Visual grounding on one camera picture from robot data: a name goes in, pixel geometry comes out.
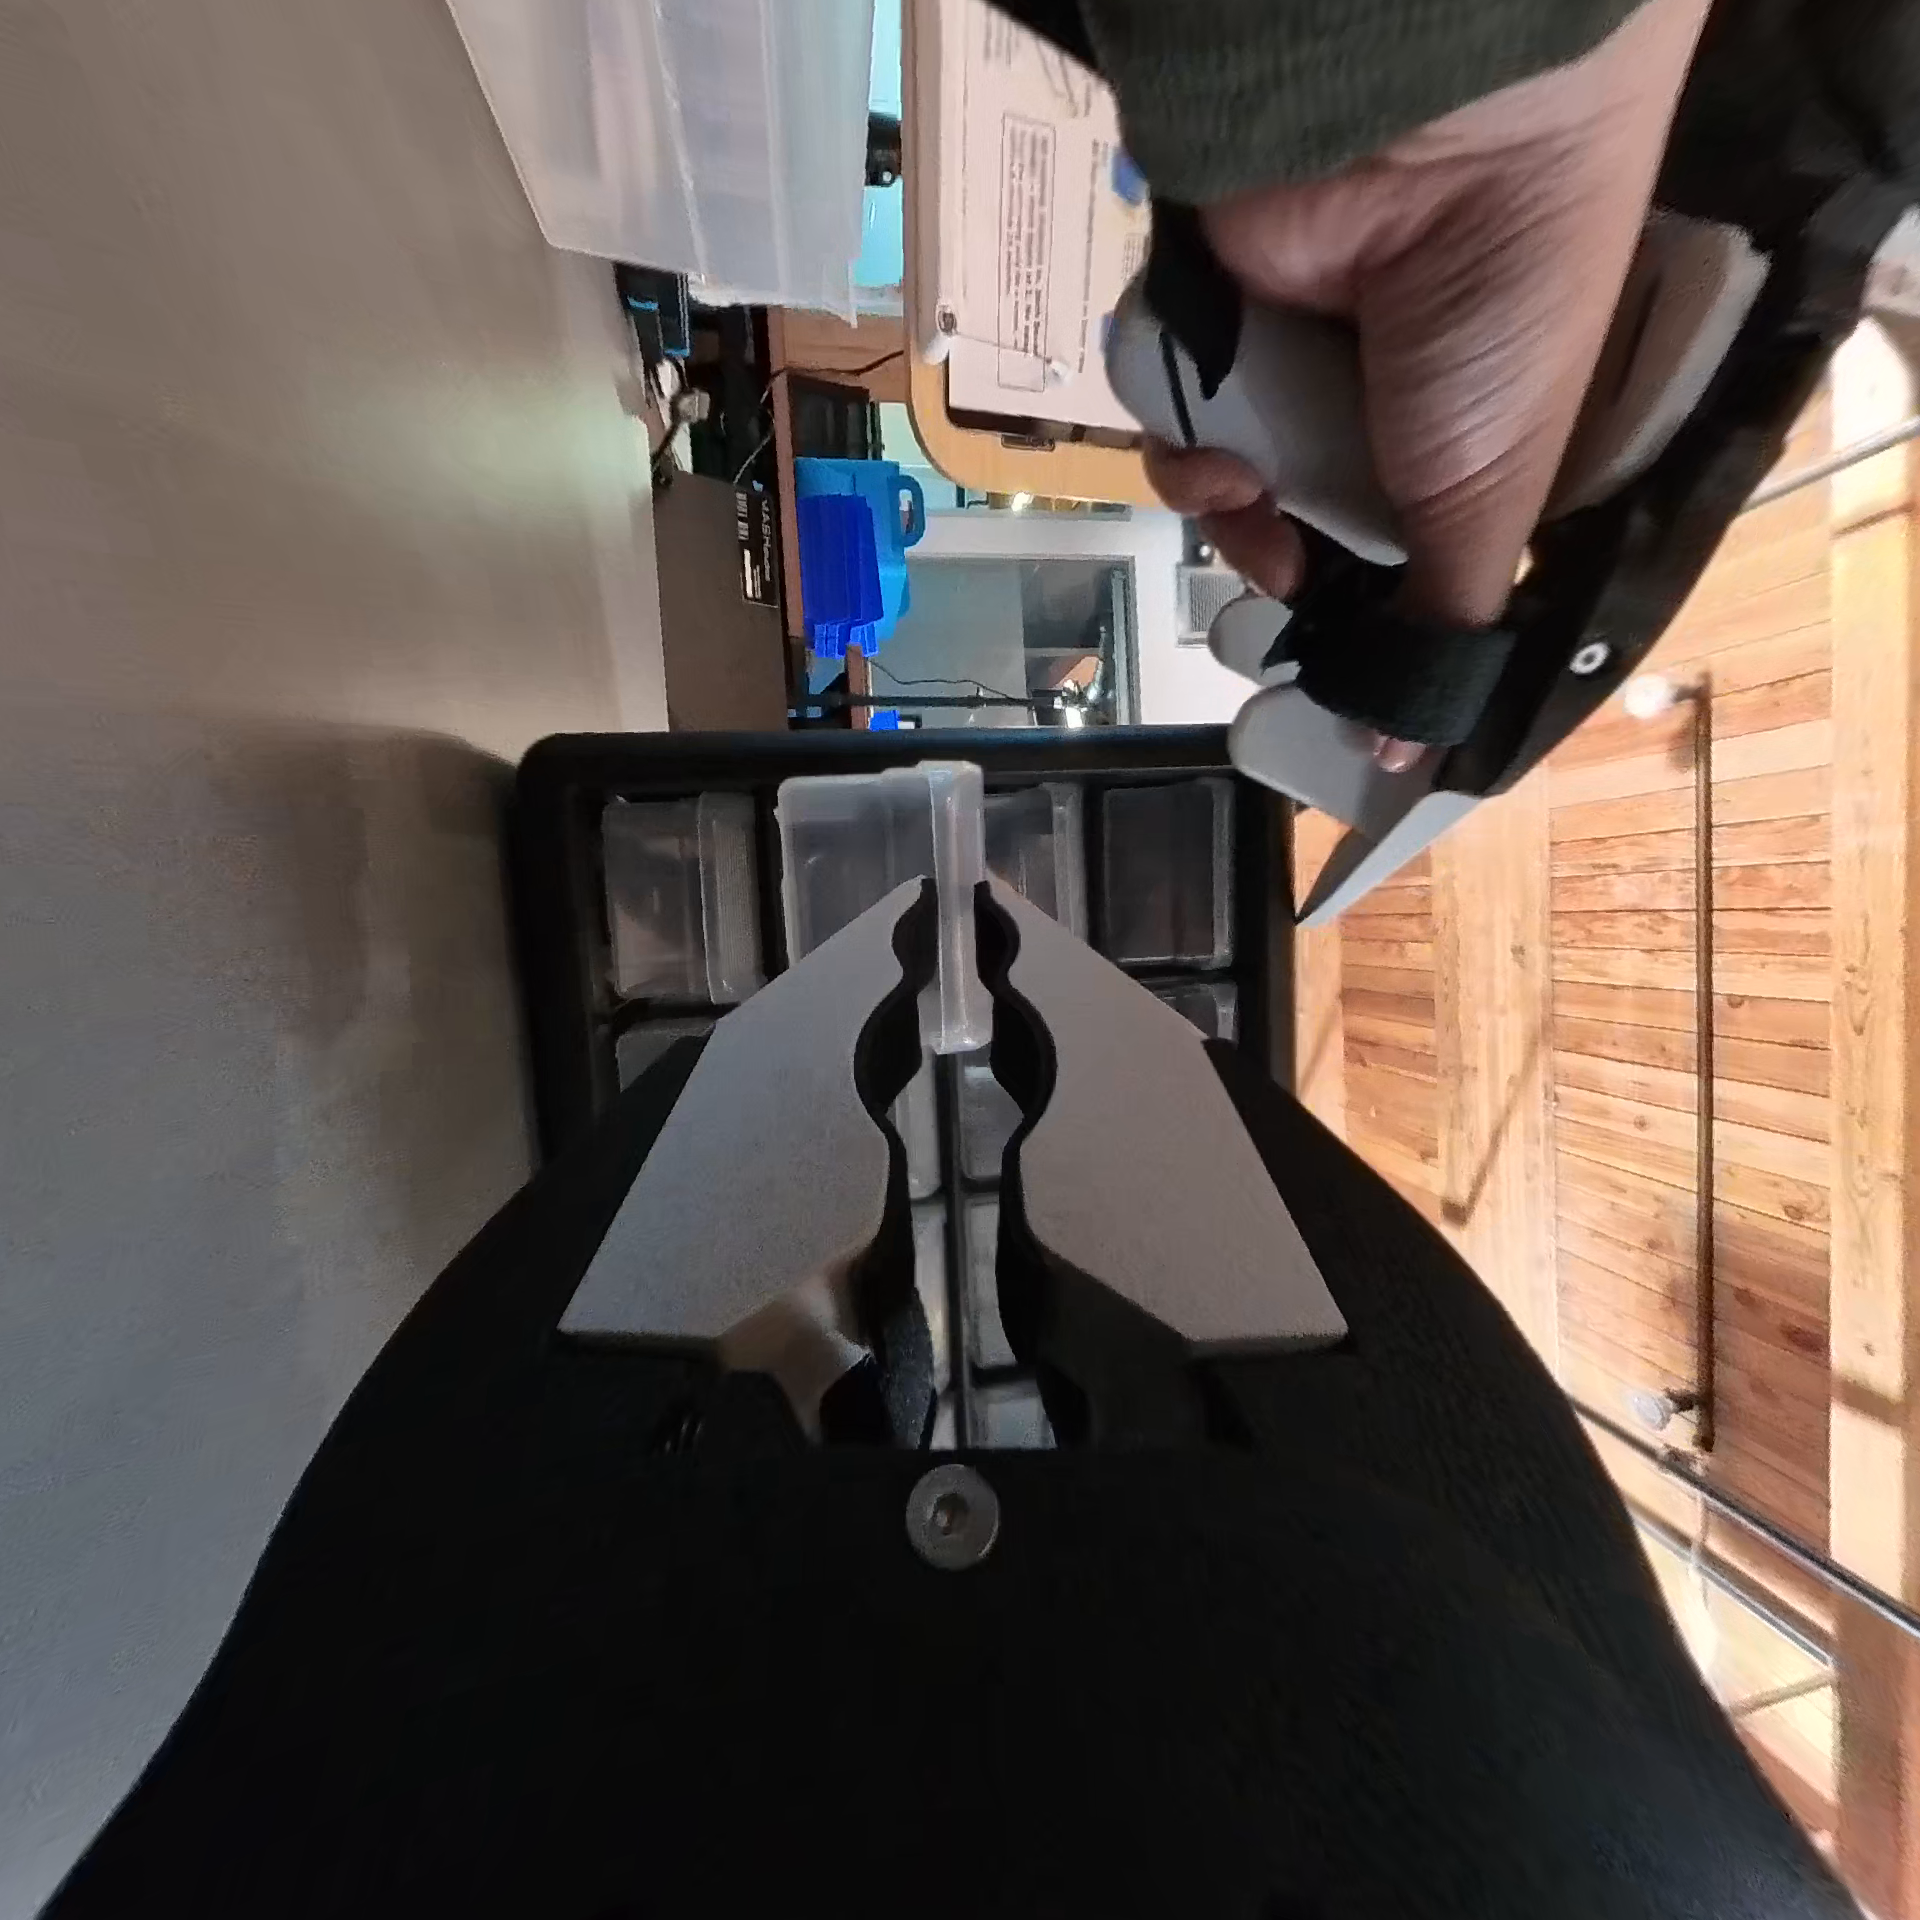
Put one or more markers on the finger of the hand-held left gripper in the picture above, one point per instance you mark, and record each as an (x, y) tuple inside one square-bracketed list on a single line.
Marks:
[(1401, 849)]

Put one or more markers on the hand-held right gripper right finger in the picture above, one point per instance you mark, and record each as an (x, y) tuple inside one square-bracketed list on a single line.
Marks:
[(1171, 1185)]

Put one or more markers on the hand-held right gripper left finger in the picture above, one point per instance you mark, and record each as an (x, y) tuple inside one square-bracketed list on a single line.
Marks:
[(749, 1172)]

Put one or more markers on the small clear plastic drawer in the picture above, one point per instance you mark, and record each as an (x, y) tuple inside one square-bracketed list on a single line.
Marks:
[(839, 855)]

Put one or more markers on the black drawer cabinet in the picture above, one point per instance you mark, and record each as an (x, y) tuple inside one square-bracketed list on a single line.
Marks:
[(556, 839)]

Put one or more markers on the clear plastic storage bin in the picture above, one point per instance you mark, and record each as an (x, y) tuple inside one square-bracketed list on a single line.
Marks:
[(674, 135)]

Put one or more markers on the person's left hand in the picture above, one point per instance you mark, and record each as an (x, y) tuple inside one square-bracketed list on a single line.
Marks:
[(1471, 331)]

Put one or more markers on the brown panel with black label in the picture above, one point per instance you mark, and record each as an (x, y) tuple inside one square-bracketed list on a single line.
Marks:
[(705, 600)]

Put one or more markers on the blue plastic bin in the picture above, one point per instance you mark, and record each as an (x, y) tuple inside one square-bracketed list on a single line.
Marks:
[(848, 556)]

